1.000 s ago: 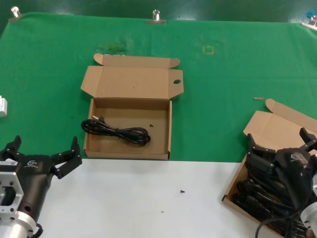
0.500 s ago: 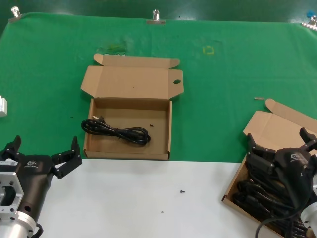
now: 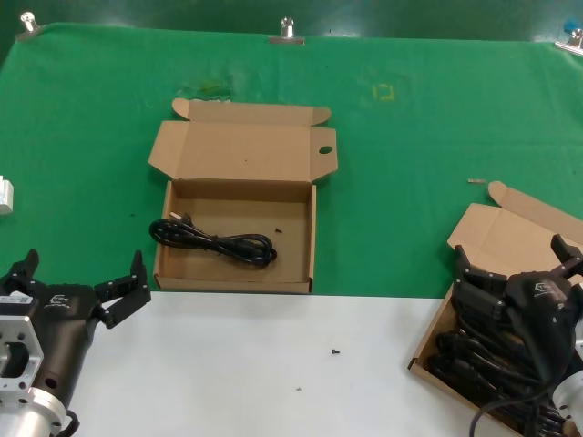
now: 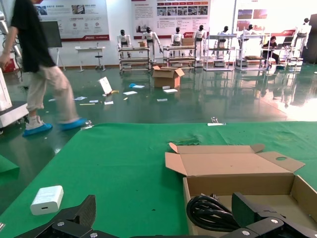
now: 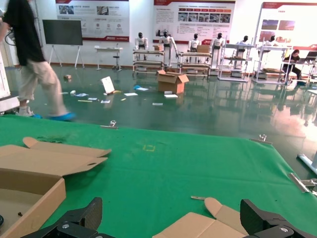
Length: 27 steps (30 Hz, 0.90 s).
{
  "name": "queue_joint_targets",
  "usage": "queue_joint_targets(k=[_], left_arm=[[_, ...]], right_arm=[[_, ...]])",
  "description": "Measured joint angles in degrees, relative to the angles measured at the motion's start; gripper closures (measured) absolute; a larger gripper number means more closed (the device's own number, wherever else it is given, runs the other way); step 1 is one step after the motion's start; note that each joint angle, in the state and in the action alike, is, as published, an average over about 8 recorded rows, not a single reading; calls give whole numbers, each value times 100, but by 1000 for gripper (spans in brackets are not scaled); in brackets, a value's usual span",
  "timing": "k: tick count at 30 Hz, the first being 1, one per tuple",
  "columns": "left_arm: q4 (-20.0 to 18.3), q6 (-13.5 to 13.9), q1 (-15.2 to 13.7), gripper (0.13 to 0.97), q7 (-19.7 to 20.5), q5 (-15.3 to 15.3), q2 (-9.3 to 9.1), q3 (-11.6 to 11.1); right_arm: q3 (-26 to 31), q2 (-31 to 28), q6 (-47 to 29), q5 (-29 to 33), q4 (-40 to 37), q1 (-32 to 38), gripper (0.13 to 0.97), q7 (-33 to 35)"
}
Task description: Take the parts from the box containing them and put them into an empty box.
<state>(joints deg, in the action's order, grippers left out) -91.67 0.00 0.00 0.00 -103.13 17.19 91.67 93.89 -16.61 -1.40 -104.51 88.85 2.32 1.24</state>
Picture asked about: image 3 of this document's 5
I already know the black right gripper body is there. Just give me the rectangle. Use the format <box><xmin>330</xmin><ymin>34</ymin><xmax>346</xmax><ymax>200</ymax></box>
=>
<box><xmin>506</xmin><ymin>270</ymin><xmax>583</xmax><ymax>384</ymax></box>

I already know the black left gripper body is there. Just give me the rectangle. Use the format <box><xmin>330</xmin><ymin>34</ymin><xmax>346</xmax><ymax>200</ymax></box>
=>
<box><xmin>29</xmin><ymin>284</ymin><xmax>104</xmax><ymax>406</ymax></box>

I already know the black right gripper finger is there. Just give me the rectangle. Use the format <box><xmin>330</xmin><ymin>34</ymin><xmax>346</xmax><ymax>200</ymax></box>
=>
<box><xmin>550</xmin><ymin>234</ymin><xmax>583</xmax><ymax>279</ymax></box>
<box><xmin>453</xmin><ymin>244</ymin><xmax>509</xmax><ymax>320</ymax></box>

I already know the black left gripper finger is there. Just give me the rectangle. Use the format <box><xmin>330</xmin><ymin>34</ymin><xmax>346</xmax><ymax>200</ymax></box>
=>
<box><xmin>0</xmin><ymin>249</ymin><xmax>40</xmax><ymax>297</ymax></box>
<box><xmin>94</xmin><ymin>249</ymin><xmax>152</xmax><ymax>330</ymax></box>

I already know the brown cardboard box of cables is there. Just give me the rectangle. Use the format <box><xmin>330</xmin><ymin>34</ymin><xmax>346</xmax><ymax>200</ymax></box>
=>
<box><xmin>407</xmin><ymin>180</ymin><xmax>583</xmax><ymax>437</ymax></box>

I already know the brown cardboard box with hole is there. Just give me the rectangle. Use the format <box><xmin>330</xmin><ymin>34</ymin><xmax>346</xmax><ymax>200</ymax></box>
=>
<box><xmin>148</xmin><ymin>98</ymin><xmax>339</xmax><ymax>293</ymax></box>

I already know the white metal block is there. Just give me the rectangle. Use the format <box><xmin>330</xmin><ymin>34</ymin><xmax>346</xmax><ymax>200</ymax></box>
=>
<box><xmin>0</xmin><ymin>175</ymin><xmax>15</xmax><ymax>215</ymax></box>

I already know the green table cloth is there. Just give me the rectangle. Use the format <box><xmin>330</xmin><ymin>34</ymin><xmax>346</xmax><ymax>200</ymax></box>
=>
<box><xmin>0</xmin><ymin>22</ymin><xmax>583</xmax><ymax>301</ymax></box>

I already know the silver metal table clamp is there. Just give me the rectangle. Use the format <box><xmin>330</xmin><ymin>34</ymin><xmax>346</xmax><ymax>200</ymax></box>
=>
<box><xmin>554</xmin><ymin>27</ymin><xmax>583</xmax><ymax>54</ymax></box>
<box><xmin>15</xmin><ymin>12</ymin><xmax>41</xmax><ymax>41</ymax></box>
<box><xmin>268</xmin><ymin>16</ymin><xmax>305</xmax><ymax>46</ymax></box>

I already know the clear tape scrap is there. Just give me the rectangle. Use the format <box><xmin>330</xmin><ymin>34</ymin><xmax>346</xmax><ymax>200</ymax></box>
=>
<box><xmin>177</xmin><ymin>79</ymin><xmax>236</xmax><ymax>101</ymax></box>

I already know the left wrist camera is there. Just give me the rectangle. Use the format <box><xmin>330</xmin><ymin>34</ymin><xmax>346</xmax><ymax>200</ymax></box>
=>
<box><xmin>0</xmin><ymin>293</ymin><xmax>33</xmax><ymax>316</ymax></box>

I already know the silver left camera bracket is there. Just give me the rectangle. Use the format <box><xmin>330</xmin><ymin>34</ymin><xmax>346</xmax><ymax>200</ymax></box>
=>
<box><xmin>0</xmin><ymin>313</ymin><xmax>45</xmax><ymax>406</ymax></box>

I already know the black power cable pile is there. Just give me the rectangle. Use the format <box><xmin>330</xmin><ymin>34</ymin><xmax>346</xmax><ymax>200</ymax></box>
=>
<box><xmin>427</xmin><ymin>281</ymin><xmax>570</xmax><ymax>437</ymax></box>

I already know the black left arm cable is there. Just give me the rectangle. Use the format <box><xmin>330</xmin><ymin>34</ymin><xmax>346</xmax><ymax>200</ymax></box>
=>
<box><xmin>58</xmin><ymin>409</ymin><xmax>81</xmax><ymax>437</ymax></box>

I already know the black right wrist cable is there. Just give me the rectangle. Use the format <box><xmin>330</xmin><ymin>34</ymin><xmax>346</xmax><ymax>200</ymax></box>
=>
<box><xmin>471</xmin><ymin>394</ymin><xmax>555</xmax><ymax>437</ymax></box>

